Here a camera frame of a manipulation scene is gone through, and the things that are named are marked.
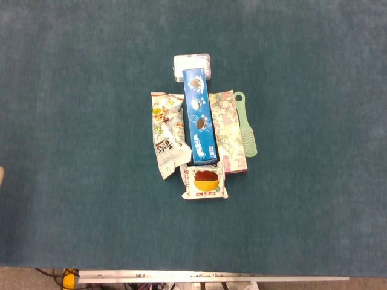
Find long white snack bag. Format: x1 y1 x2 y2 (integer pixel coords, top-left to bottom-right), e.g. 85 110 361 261
150 92 193 181

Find square white pastry packet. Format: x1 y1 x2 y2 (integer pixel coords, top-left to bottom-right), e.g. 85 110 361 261
180 161 229 201

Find pink floral long box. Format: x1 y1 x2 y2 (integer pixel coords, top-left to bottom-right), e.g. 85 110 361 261
208 89 248 175

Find small white packet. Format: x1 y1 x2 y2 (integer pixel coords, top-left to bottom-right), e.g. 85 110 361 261
172 53 212 83

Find yellow power strip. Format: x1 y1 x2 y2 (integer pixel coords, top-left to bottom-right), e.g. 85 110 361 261
62 268 80 290

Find blue cookie box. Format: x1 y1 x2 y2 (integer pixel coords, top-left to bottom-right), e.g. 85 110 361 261
182 68 219 166

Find aluminium rail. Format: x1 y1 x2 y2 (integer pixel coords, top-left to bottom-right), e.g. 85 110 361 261
77 269 350 284

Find black cables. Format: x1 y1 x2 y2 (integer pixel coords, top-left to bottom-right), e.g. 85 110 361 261
34 267 66 288

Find teal felt table cover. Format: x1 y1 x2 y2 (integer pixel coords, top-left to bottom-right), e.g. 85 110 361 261
0 0 387 277

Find green plastic brush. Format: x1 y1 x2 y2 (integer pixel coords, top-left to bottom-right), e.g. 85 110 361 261
233 91 258 158

